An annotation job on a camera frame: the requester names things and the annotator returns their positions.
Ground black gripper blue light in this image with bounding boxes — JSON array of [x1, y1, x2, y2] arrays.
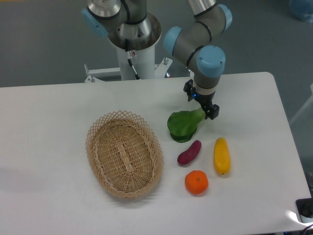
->
[[183, 79, 220, 120]]

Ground green bok choy vegetable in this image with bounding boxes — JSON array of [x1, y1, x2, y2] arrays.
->
[[167, 108, 205, 143]]

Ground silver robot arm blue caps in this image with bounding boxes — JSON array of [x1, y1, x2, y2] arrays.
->
[[81, 0, 232, 119]]

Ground purple sweet potato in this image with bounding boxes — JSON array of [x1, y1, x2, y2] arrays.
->
[[177, 140, 202, 165]]

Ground yellow squash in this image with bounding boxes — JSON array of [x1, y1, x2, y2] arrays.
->
[[214, 137, 231, 175]]

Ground orange tangerine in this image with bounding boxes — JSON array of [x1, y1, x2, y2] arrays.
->
[[184, 170, 209, 195]]

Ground oval woven wicker basket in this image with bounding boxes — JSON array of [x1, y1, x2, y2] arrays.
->
[[85, 110, 164, 199]]

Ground black device at table corner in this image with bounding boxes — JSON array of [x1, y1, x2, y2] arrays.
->
[[296, 198, 313, 223]]

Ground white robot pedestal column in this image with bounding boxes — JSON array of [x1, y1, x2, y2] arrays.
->
[[116, 46, 155, 81]]

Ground black cable on pedestal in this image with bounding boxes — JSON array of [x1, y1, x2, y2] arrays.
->
[[124, 39, 142, 80]]

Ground white metal base frame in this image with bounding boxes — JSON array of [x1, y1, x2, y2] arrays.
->
[[84, 57, 194, 83]]

